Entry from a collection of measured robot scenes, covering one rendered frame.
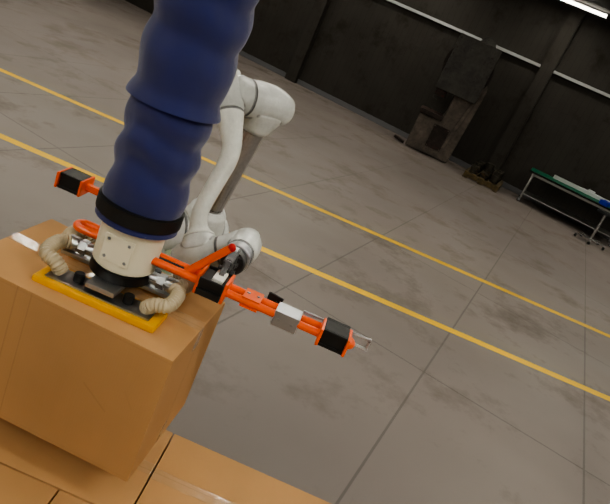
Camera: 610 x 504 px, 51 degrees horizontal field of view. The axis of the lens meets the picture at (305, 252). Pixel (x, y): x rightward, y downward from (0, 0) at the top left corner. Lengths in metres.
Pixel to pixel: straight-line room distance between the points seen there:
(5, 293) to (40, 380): 0.24
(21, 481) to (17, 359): 0.35
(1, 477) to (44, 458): 0.13
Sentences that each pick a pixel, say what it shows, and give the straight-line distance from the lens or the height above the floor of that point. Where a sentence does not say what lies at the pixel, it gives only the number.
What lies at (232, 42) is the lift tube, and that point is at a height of 1.80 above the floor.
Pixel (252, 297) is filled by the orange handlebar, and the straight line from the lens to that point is 1.68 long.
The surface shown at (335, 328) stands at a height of 1.23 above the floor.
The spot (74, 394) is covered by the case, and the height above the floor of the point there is 0.85.
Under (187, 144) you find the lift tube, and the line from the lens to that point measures 1.57.
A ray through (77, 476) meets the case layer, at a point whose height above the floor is 0.54.
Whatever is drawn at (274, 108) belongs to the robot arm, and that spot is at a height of 1.58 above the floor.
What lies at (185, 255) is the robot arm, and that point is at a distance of 2.02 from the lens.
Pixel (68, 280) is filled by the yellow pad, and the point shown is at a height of 1.09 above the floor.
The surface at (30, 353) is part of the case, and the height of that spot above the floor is 0.90.
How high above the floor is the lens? 1.95
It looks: 20 degrees down
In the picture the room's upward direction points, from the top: 25 degrees clockwise
